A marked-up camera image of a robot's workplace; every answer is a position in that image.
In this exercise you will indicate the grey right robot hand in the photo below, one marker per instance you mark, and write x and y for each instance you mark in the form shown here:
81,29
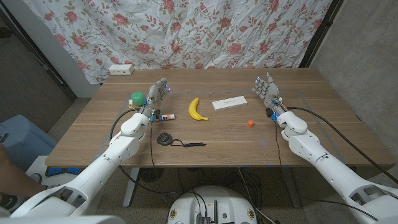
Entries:
270,91

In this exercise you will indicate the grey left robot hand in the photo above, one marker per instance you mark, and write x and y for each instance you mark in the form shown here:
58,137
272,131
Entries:
155,93

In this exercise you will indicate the glue stick with blue label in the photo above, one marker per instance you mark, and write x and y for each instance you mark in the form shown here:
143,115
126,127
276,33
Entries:
168,117

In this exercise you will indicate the orange glue stick cap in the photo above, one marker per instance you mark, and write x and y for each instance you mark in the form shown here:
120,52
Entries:
250,124

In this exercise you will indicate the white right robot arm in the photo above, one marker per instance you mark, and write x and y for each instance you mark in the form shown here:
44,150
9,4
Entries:
335,174

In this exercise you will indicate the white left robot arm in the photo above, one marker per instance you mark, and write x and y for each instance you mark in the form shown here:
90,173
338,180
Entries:
102,168

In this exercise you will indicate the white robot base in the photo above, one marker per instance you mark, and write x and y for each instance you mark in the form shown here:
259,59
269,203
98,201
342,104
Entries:
211,202

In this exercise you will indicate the green toy apple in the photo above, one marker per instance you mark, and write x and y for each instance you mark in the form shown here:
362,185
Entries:
137,98

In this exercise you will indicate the yellow toy banana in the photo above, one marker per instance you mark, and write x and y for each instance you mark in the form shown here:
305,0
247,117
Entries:
193,112

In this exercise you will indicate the white stylus pen box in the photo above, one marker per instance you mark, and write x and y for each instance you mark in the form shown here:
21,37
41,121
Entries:
230,102

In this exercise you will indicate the white power strip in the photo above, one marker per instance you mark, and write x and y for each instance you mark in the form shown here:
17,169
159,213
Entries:
120,69

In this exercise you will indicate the floral curtain backdrop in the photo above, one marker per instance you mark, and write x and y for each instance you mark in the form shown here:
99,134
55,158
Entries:
186,34

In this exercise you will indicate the black backdrop pole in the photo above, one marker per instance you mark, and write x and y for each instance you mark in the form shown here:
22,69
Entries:
320,31

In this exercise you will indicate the black round floor object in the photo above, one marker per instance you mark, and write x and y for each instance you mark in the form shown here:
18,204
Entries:
151,175

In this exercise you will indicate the grey table leg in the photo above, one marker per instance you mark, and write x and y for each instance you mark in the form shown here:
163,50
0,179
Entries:
130,186
291,186

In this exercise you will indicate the white floor board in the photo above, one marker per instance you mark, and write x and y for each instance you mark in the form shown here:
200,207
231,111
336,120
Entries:
35,165

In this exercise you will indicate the blue plastic bin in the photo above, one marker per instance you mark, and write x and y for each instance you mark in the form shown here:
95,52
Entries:
21,140

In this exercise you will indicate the grey sneaker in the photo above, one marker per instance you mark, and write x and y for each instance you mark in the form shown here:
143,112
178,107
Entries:
36,178
8,202

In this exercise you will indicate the person's bare limb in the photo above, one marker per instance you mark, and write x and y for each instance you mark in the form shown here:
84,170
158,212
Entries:
12,177

